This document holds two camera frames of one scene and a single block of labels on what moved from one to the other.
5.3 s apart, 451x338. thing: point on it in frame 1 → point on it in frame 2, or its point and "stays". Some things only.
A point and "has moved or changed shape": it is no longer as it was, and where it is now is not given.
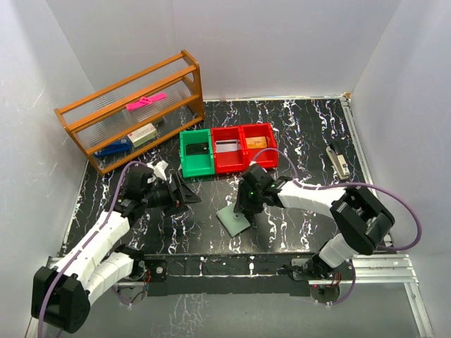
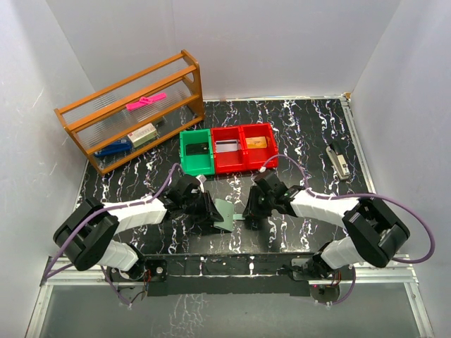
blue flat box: (122, 145) stays
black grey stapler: (339, 162) stays
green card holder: (234, 222) has moved or changed shape
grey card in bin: (226, 146) stays
